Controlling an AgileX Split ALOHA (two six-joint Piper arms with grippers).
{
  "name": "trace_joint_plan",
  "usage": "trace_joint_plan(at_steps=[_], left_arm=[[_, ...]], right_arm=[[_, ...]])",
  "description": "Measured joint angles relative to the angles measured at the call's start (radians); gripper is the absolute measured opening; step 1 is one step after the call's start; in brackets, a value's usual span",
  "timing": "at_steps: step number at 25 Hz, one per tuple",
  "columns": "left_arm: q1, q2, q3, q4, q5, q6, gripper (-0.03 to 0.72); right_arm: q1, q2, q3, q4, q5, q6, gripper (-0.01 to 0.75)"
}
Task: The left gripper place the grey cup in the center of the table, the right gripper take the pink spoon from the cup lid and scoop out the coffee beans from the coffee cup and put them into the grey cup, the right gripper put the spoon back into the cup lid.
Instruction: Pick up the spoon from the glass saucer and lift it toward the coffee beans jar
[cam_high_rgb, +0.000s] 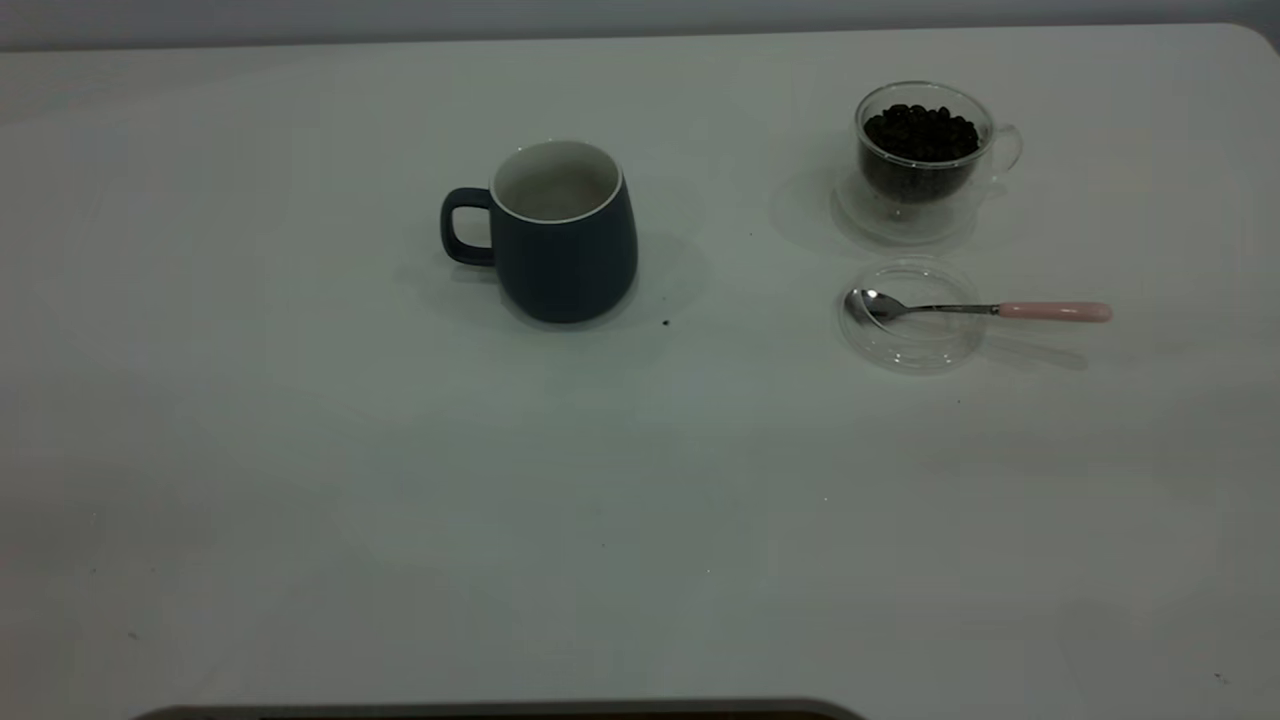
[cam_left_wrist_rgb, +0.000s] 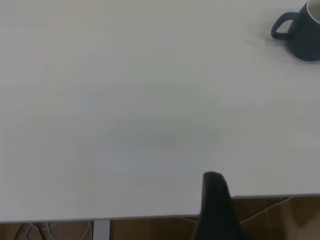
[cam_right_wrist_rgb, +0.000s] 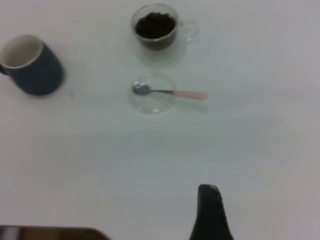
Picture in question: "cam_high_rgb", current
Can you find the dark blue-grey ceramic mug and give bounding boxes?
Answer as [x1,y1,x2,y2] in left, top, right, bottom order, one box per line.
[440,139,640,325]

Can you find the clear round glass lid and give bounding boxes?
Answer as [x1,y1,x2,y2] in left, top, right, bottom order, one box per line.
[838,256,988,375]

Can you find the clear glass cup with handle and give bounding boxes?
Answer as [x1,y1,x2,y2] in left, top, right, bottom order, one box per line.
[853,80,1024,226]

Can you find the dark coffee beans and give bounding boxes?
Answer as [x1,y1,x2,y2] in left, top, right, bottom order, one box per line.
[860,102,983,204]

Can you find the metal spoon with pink handle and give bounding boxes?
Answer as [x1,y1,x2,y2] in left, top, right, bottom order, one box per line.
[844,288,1114,327]

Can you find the clear glass saucer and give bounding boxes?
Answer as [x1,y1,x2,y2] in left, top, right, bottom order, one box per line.
[833,165,986,246]

